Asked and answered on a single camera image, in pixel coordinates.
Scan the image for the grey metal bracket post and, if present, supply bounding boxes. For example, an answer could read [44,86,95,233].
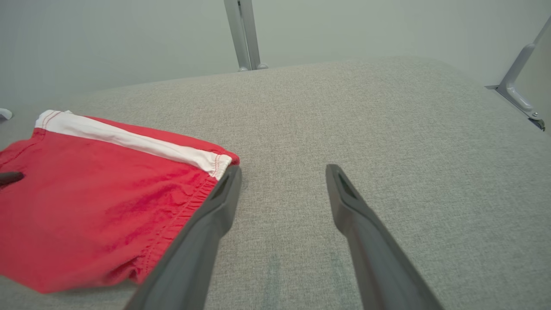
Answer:
[486,15,551,132]

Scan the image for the upright grey metal double post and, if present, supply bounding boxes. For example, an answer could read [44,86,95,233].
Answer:
[224,0,268,72]

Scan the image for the red shorts with white stripe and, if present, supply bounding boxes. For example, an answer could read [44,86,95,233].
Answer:
[0,110,240,294]

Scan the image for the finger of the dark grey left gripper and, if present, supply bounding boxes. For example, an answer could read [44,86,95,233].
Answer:
[0,171,24,188]

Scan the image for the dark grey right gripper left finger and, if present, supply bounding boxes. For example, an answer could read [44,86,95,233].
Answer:
[125,166,242,310]

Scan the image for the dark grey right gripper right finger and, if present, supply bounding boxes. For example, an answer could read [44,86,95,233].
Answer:
[326,164,444,310]

